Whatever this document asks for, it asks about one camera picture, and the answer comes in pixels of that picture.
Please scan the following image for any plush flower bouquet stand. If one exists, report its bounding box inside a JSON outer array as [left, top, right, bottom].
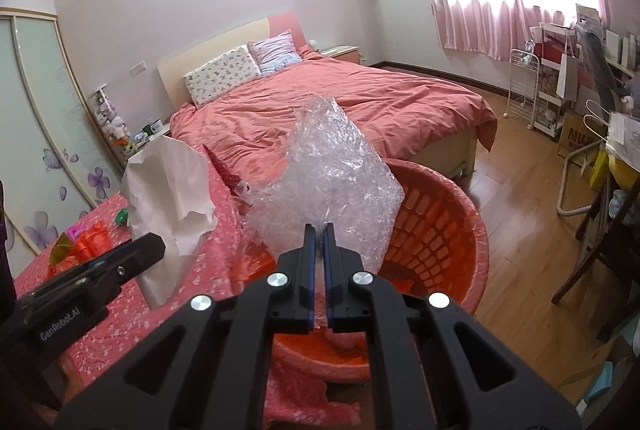
[[89, 83, 135, 157]]

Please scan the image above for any orange plastic bag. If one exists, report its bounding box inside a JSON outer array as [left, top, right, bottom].
[[74, 221, 115, 262]]

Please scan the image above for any white wire rack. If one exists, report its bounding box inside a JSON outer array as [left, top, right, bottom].
[[504, 48, 542, 129]]

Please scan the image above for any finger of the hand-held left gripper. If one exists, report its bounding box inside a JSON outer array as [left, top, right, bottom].
[[17, 233, 166, 299], [75, 253, 166, 292]]

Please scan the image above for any dark wooden chair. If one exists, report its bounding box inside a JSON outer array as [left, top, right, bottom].
[[550, 175, 640, 343]]

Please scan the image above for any white floral pillow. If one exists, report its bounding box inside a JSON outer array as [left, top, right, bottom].
[[183, 45, 261, 107]]

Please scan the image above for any white clothes hanger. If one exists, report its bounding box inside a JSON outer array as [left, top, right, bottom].
[[581, 100, 615, 142]]

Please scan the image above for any grey hanging cloth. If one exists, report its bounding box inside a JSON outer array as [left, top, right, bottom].
[[574, 20, 627, 97]]

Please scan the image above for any yellow translucent film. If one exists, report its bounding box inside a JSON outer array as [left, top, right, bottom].
[[48, 234, 77, 278]]

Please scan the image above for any white and pink nightstand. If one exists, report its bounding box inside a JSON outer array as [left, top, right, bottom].
[[127, 123, 173, 153]]

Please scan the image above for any bed with coral duvet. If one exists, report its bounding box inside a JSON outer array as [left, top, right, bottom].
[[157, 10, 498, 176]]

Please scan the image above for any glass wardrobe with purple flowers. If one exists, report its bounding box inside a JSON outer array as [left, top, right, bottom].
[[0, 8, 126, 281]]

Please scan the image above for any white paper bag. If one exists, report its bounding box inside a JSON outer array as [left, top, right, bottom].
[[554, 55, 583, 101], [121, 135, 218, 309]]

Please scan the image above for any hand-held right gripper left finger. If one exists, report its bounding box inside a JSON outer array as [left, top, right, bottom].
[[55, 223, 321, 430]]

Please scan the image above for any yellow bag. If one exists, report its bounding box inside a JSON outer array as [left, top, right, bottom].
[[589, 149, 640, 191]]

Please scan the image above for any brown cardboard box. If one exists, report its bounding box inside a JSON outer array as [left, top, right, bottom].
[[556, 111, 602, 159]]

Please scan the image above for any purple striped pillow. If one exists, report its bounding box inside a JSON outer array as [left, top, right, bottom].
[[247, 29, 304, 75]]

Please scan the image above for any red floral tablecloth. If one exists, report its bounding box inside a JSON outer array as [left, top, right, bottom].
[[14, 145, 373, 430]]

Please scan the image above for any light blue box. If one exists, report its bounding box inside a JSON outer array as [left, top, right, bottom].
[[575, 359, 627, 417]]

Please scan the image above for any white storage trolley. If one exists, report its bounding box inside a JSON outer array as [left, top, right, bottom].
[[530, 23, 582, 143]]

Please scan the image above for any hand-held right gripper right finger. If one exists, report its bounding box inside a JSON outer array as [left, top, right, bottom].
[[322, 223, 583, 430]]

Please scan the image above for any orange plastic laundry basket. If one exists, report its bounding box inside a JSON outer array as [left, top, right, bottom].
[[227, 157, 490, 383]]

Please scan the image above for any white bent tube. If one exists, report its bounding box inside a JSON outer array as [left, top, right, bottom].
[[559, 141, 607, 217]]

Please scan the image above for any clear bubble wrap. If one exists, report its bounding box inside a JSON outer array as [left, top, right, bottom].
[[235, 94, 405, 273]]

